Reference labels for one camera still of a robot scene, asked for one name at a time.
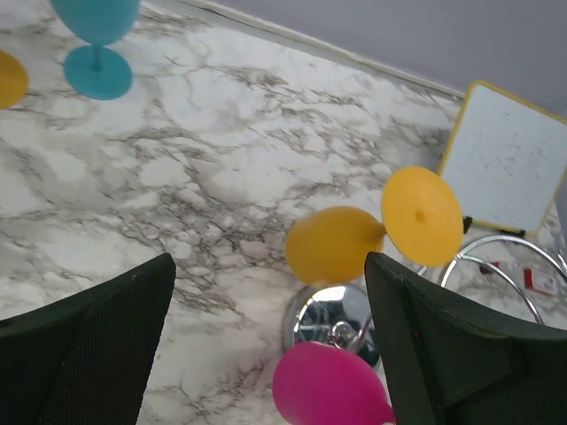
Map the yellow wine glass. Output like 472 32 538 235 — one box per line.
285 166 464 287
0 50 29 109

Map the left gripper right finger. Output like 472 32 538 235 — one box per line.
365 252 566 424

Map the chrome wine glass rack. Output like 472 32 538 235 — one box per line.
282 234 566 368

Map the blue wine glass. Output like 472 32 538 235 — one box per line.
50 0 140 100

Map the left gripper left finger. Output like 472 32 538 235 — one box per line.
1 253 176 424

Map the yellow framed whiteboard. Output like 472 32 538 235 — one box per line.
439 81 566 235

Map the pink wine glass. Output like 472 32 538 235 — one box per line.
272 342 396 425

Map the red white eraser card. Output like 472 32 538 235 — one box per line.
523 268 558 297

